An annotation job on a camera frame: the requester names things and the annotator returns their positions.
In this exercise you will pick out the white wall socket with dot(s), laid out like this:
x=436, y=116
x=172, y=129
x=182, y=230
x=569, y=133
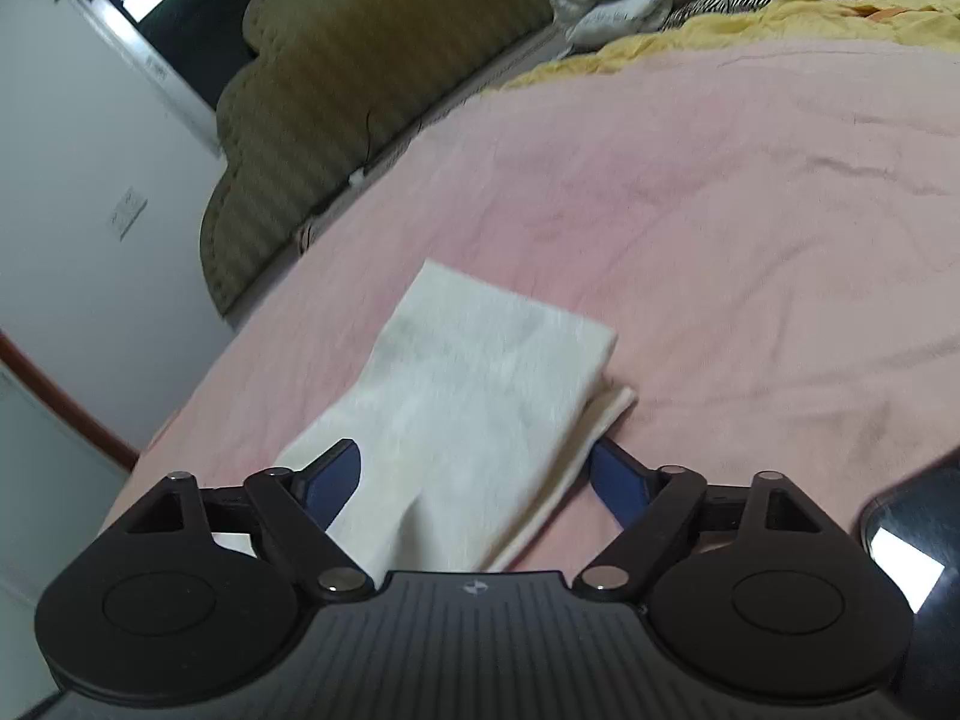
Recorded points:
x=126, y=213

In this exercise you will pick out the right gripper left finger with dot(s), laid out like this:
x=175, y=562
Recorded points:
x=195, y=592

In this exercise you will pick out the yellow blanket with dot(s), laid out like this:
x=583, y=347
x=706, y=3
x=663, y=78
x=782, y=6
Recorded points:
x=913, y=23

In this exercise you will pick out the black smartphone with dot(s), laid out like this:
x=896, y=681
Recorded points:
x=910, y=530

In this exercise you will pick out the dark window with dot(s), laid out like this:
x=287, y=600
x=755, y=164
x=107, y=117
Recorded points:
x=189, y=50

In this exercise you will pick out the white pants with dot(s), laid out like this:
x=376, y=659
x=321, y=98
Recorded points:
x=473, y=417

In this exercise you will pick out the pink bed sheet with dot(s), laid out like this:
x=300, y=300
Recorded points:
x=770, y=230

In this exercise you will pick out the olive padded headboard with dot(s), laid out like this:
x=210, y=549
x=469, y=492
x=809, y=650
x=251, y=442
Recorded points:
x=334, y=83

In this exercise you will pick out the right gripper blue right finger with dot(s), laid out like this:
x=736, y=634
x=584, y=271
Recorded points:
x=752, y=589

